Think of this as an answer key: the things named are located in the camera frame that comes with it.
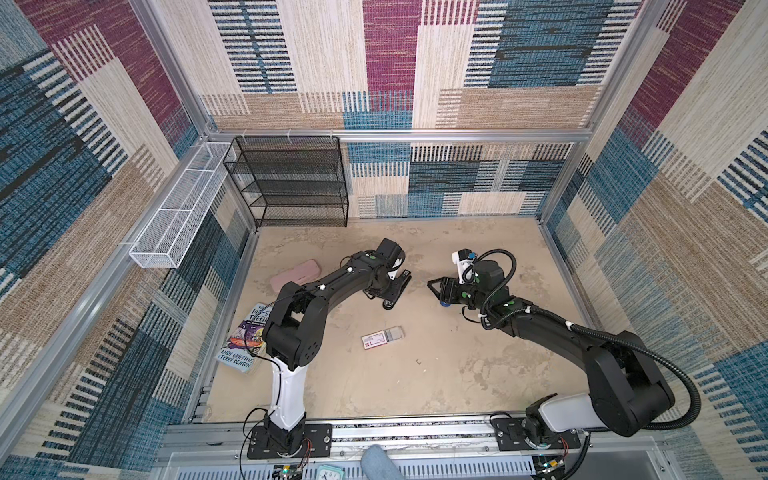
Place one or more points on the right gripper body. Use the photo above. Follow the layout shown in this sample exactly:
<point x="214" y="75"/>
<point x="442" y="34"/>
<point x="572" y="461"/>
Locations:
<point x="463" y="293"/>

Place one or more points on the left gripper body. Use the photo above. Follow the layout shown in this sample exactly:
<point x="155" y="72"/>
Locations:
<point x="384" y="286"/>

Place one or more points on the black stapler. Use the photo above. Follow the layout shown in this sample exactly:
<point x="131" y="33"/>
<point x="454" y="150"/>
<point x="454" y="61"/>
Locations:
<point x="395" y="289"/>

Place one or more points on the red white staple box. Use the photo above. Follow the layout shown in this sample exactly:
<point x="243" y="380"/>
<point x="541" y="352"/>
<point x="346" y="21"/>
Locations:
<point x="374" y="340"/>

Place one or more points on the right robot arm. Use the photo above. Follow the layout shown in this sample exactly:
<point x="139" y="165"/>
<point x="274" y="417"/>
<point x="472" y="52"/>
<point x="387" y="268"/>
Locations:
<point x="626" y="389"/>

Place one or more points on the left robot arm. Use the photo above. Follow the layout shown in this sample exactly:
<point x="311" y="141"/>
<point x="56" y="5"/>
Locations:
<point x="295" y="329"/>

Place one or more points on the pink pencil case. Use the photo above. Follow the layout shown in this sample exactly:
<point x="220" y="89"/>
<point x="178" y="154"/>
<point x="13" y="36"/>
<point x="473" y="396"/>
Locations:
<point x="300" y="274"/>

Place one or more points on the black mesh shelf rack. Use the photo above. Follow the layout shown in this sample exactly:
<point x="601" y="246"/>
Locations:
<point x="290" y="181"/>

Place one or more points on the purple paperback book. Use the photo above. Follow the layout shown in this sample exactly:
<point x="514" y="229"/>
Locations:
<point x="239" y="349"/>

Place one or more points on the grey rounded object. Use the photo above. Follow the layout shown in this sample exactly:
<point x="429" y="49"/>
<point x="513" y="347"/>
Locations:
<point x="376" y="465"/>

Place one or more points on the teal electronics box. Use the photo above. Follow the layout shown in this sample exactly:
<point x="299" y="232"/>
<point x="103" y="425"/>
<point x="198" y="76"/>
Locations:
<point x="329" y="472"/>

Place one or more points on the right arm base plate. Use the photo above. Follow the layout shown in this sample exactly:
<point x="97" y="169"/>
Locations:
<point x="511" y="435"/>

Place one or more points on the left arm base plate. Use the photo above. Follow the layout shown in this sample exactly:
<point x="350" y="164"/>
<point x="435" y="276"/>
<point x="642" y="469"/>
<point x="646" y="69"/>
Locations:
<point x="272" y="442"/>

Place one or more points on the white wire basket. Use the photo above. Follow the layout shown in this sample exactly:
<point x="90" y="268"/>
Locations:
<point x="166" y="239"/>

